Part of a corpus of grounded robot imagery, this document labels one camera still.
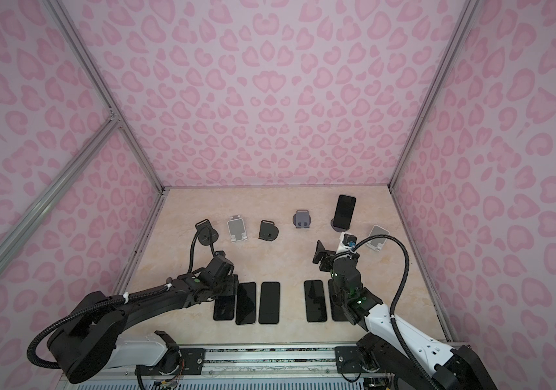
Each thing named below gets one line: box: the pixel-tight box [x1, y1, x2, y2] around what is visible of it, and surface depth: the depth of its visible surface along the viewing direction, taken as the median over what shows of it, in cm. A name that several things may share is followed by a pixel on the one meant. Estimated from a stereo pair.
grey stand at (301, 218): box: [292, 209, 312, 229], surface depth 106 cm
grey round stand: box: [195, 219, 219, 247], surface depth 97 cm
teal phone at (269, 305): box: [258, 281, 281, 325], surface depth 86 cm
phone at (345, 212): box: [332, 195, 357, 230], surface depth 100 cm
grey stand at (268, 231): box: [258, 219, 279, 242], surface depth 102 cm
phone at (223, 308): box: [212, 294, 235, 321], surface depth 84 cm
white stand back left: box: [226, 214, 248, 243], surface depth 102 cm
